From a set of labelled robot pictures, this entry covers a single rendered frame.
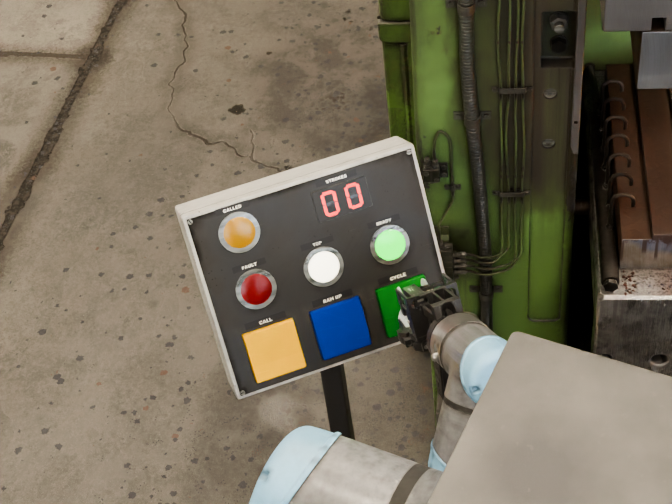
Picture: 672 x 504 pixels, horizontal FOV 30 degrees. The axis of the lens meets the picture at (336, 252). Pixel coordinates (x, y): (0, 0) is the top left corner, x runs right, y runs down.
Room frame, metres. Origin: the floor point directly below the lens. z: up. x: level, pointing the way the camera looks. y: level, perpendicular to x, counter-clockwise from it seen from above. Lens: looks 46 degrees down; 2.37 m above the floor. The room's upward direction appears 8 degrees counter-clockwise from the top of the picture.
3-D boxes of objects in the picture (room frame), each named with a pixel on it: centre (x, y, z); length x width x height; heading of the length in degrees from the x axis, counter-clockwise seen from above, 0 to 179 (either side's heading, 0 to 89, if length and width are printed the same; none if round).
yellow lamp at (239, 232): (1.22, 0.13, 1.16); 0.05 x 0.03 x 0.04; 79
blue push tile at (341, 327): (1.16, 0.01, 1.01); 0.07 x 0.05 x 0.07; 104
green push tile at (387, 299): (1.18, -0.09, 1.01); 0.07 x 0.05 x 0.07; 104
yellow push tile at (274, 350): (1.13, 0.11, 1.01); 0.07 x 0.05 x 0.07; 104
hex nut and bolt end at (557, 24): (1.45, -0.36, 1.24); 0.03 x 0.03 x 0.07; 79
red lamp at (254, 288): (1.18, 0.12, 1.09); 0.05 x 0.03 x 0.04; 79
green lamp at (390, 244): (1.23, -0.08, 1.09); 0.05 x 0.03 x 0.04; 79
